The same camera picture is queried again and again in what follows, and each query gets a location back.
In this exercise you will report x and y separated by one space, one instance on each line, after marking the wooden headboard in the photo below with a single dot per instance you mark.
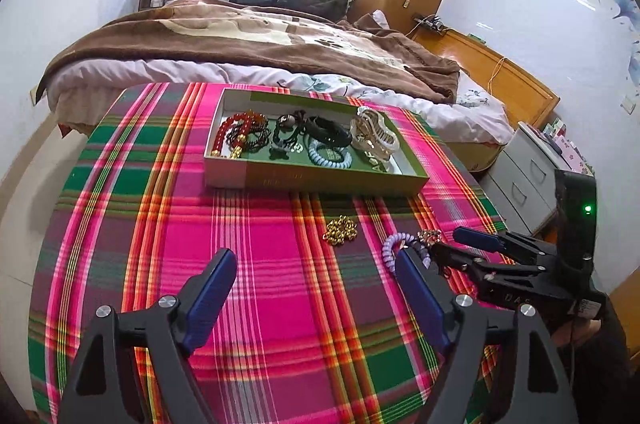
510 79

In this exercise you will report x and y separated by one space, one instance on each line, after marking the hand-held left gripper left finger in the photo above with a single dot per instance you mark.
212 294

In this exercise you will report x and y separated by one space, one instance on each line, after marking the blue wall sticker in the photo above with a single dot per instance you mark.
617 4

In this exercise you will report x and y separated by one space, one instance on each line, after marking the brown plush blanket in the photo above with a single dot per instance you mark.
225 39

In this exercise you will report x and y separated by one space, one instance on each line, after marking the pearl white hair claw clip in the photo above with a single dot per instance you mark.
372 129

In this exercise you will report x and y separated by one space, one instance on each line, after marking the white floral bed sheet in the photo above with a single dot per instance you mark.
460 114

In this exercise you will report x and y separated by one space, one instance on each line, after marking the grey nightstand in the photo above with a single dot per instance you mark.
525 184

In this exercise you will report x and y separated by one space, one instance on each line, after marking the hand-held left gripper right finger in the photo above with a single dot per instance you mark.
422 294

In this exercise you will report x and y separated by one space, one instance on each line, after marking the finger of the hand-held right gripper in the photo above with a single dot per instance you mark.
475 239
457 261

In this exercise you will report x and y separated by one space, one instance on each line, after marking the person's right hand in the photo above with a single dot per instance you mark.
585 333

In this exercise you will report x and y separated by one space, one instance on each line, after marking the green cardboard box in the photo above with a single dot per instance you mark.
320 176

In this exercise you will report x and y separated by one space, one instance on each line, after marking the pink green plaid cloth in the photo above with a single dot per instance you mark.
275 254

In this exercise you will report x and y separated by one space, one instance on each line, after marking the black bangle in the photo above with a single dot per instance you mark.
330 135

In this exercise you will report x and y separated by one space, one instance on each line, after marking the boxes on nightstand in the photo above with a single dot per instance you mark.
570 149

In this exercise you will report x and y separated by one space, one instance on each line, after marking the power strip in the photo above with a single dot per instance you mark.
430 23

